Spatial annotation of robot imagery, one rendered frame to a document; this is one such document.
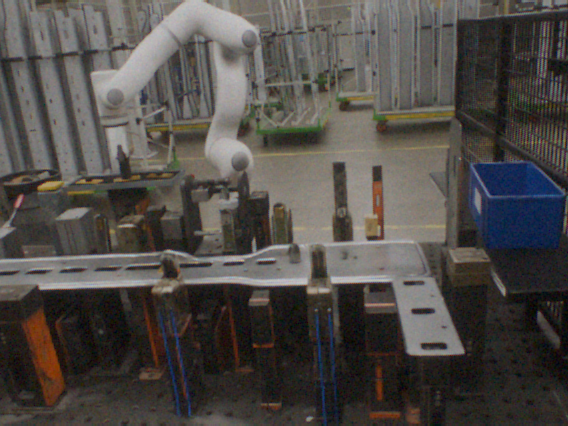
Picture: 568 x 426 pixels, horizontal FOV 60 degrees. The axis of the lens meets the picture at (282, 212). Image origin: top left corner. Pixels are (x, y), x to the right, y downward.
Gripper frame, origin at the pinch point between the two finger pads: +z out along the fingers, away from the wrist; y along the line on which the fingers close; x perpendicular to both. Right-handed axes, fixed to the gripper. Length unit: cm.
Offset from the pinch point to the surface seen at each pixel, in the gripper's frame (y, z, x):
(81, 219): 16.1, 8.5, -13.8
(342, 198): 42, 7, 58
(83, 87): -408, -6, -53
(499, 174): 49, 6, 103
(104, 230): 18.5, 12.3, -7.9
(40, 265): 21.0, 18.5, -26.6
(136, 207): 3.7, 11.4, 1.3
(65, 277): 33.2, 18.6, -18.3
